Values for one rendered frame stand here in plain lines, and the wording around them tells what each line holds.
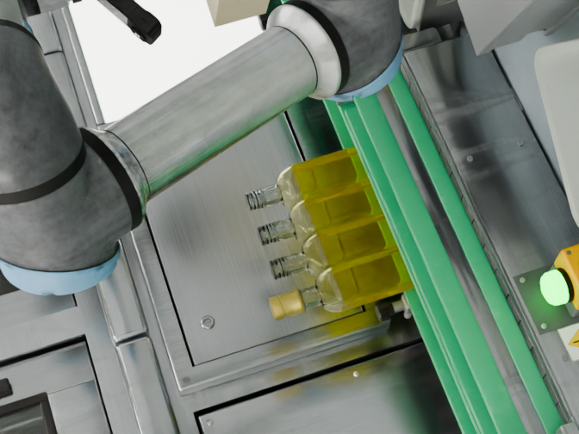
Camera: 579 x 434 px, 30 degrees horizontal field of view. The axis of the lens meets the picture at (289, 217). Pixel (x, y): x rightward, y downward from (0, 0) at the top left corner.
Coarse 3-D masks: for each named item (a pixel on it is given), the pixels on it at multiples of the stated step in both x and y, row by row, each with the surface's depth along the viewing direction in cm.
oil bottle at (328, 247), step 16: (352, 224) 157; (368, 224) 157; (384, 224) 157; (320, 240) 156; (336, 240) 156; (352, 240) 156; (368, 240) 156; (384, 240) 156; (304, 256) 156; (320, 256) 155; (336, 256) 155; (352, 256) 155; (320, 272) 156
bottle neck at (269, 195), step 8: (248, 192) 161; (256, 192) 160; (264, 192) 160; (272, 192) 160; (248, 200) 160; (256, 200) 160; (264, 200) 160; (272, 200) 161; (280, 200) 161; (248, 208) 162; (256, 208) 161
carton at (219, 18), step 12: (216, 0) 141; (228, 0) 140; (240, 0) 142; (252, 0) 144; (264, 0) 145; (216, 12) 144; (228, 12) 145; (240, 12) 147; (252, 12) 149; (264, 12) 151; (216, 24) 149
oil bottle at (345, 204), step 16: (336, 192) 159; (352, 192) 159; (368, 192) 159; (304, 208) 158; (320, 208) 158; (336, 208) 158; (352, 208) 158; (368, 208) 158; (304, 224) 157; (320, 224) 157; (336, 224) 157; (304, 240) 159
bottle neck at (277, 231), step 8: (272, 224) 159; (280, 224) 158; (288, 224) 158; (264, 232) 158; (272, 232) 158; (280, 232) 158; (288, 232) 158; (264, 240) 158; (272, 240) 158; (280, 240) 159
